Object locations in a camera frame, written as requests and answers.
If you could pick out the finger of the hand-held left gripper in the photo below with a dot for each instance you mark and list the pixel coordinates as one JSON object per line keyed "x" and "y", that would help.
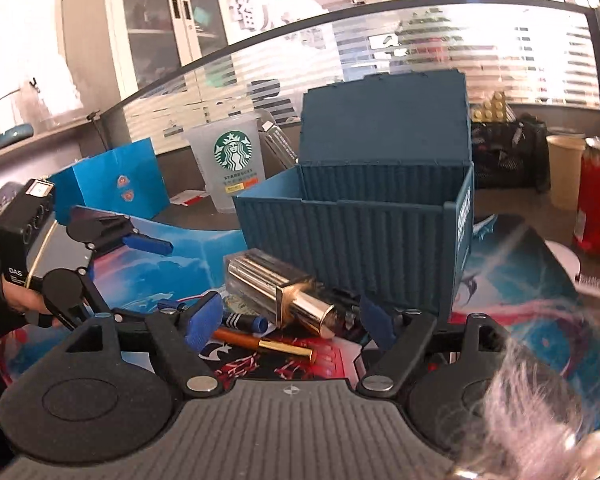
{"x": 147, "y": 245}
{"x": 100, "y": 305}

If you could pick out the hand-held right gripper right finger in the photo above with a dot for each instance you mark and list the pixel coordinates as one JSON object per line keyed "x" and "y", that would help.
{"x": 375, "y": 322}

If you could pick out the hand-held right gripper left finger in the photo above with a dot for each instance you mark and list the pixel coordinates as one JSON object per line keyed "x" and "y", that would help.
{"x": 205, "y": 321}

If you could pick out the gold lipstick tube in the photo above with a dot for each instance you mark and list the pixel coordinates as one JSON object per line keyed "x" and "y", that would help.
{"x": 275, "y": 285}

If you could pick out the teal ribbed storage box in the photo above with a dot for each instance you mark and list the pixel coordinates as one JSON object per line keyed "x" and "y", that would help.
{"x": 355, "y": 240}

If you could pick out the person's left hand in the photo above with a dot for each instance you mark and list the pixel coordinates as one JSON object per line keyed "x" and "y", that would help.
{"x": 22, "y": 300}

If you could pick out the black marker blue cap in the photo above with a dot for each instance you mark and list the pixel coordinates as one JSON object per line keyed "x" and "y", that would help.
{"x": 242, "y": 321}

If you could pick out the orange and gold pen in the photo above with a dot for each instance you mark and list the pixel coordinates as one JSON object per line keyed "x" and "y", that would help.
{"x": 260, "y": 344}

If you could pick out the red and white booklet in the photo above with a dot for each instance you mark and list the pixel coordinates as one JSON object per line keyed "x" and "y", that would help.
{"x": 190, "y": 198}

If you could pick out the blue paper bag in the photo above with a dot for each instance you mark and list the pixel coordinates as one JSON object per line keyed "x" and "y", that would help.
{"x": 110, "y": 180}

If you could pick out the blue ceramic bowl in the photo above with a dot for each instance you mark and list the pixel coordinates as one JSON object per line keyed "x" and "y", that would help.
{"x": 12, "y": 137}

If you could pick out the frosted plastic cup green logo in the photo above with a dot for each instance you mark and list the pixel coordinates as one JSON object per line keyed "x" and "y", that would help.
{"x": 230, "y": 160}

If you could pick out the printed blue desk mat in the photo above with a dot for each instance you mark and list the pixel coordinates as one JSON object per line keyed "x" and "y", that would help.
{"x": 510, "y": 285}

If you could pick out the silver slim box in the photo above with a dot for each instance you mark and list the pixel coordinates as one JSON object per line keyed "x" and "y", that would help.
{"x": 280, "y": 140}

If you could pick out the white glass-door cabinet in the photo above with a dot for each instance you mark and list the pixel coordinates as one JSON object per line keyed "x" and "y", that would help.
{"x": 150, "y": 35}

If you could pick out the black mesh organizer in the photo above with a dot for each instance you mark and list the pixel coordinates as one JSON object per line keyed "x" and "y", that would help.
{"x": 510, "y": 160}

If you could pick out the beige paper cup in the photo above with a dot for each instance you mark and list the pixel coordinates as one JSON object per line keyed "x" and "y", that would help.
{"x": 565, "y": 175}

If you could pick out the group of gold cans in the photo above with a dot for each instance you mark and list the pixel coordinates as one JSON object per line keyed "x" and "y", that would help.
{"x": 495, "y": 107}

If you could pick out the red drink can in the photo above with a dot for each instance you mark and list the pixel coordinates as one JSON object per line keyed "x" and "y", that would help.
{"x": 597, "y": 200}

